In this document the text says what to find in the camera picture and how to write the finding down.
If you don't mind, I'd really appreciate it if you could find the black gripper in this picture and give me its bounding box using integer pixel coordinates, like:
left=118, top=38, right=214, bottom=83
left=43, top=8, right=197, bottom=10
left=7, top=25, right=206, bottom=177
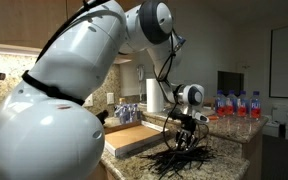
left=169, top=112, right=202, bottom=152

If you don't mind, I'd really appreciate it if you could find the black zip tie bundle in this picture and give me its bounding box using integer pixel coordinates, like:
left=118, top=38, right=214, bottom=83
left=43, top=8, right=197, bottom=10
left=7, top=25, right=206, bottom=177
left=157, top=146, right=205, bottom=169

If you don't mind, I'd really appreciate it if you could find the black zip tie pile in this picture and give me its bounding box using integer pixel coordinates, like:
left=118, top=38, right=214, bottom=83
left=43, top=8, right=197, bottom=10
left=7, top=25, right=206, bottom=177
left=139, top=145, right=219, bottom=179

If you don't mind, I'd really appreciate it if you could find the shallow cardboard box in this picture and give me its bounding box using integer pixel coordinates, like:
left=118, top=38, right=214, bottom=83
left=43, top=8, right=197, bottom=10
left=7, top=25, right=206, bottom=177
left=103, top=119, right=169, bottom=159

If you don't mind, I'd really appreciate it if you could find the Fiji water bottle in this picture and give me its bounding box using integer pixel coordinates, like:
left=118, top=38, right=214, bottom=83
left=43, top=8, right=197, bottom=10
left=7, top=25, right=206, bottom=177
left=214, top=89, right=227, bottom=118
left=226, top=89, right=239, bottom=116
left=236, top=90, right=249, bottom=118
left=249, top=90, right=262, bottom=120

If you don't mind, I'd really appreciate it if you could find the white paper towel roll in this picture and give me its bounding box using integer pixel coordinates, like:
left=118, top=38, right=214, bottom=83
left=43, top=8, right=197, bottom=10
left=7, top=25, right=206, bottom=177
left=145, top=77, right=165, bottom=114

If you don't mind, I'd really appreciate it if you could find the clear water bottle blue cap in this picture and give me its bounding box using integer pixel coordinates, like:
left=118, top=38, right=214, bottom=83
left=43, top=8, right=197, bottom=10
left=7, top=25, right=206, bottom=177
left=118, top=103, right=132, bottom=125
left=129, top=103, right=142, bottom=123

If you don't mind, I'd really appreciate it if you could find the black mug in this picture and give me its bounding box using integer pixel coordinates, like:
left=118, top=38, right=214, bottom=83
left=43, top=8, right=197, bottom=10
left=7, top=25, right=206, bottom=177
left=96, top=109, right=110, bottom=126

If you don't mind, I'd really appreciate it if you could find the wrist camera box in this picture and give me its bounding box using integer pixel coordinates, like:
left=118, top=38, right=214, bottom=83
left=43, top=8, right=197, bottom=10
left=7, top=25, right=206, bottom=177
left=193, top=112, right=211, bottom=125

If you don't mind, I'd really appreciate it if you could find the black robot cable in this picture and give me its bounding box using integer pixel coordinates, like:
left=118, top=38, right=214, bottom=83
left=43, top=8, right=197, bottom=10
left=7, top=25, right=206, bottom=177
left=152, top=28, right=212, bottom=154

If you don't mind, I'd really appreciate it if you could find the white wall outlet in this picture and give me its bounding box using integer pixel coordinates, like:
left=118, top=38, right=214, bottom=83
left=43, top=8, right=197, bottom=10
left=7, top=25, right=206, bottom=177
left=83, top=93, right=94, bottom=108
left=106, top=92, right=115, bottom=106

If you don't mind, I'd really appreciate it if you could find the wooden wall cabinet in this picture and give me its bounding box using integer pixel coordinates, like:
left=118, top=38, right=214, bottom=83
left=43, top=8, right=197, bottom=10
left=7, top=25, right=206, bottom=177
left=0, top=0, right=145, bottom=64

